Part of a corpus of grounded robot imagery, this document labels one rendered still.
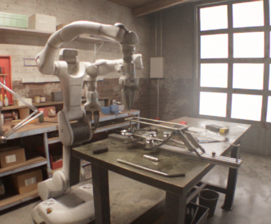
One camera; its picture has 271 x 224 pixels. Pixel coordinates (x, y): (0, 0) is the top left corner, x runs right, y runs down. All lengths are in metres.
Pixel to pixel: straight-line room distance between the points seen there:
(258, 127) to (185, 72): 1.76
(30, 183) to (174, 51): 3.60
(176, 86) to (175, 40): 0.96
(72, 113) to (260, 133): 3.41
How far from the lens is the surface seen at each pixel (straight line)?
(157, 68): 4.67
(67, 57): 1.56
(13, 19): 2.83
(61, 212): 1.72
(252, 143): 4.27
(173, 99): 4.61
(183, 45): 4.53
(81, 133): 1.50
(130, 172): 1.05
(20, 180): 2.48
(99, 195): 1.49
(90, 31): 1.14
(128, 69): 1.10
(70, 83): 1.47
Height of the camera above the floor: 1.31
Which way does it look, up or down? 9 degrees down
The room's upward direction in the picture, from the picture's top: straight up
